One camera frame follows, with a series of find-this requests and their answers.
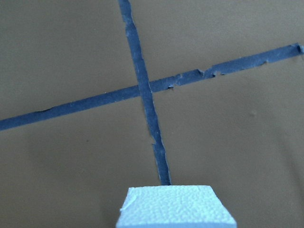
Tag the centre blue tape line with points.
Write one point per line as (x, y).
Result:
(145, 91)

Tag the light blue foam block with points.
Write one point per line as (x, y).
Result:
(174, 206)

